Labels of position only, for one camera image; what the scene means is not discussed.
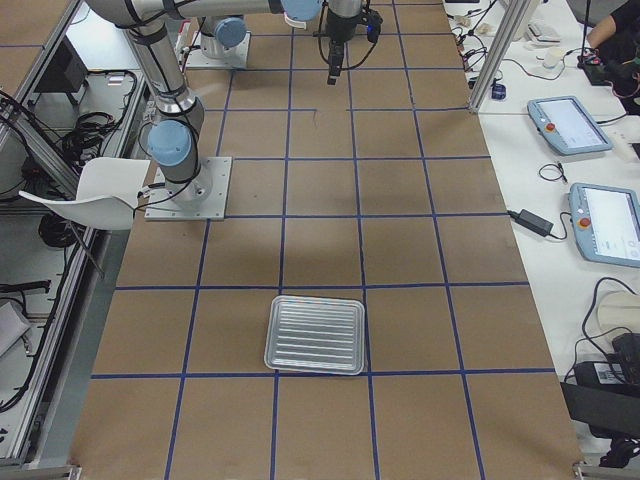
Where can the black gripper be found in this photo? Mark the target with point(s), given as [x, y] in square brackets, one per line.
[338, 28]

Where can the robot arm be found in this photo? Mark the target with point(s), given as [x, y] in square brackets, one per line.
[223, 43]
[181, 111]

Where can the silver ribbed metal tray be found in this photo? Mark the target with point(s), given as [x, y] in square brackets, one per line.
[316, 335]

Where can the blue teach pendant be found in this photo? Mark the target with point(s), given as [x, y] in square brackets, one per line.
[567, 126]
[605, 222]

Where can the black power adapter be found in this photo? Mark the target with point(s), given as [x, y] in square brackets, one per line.
[531, 222]

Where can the white plastic chair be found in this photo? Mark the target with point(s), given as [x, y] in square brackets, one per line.
[106, 194]

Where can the white curved plastic bracket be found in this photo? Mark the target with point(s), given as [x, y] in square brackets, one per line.
[296, 24]

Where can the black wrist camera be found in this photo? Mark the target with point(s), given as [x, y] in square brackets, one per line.
[372, 21]

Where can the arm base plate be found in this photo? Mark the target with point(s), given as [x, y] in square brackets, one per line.
[204, 198]
[209, 53]

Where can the aluminium frame post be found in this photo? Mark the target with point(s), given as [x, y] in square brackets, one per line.
[514, 14]

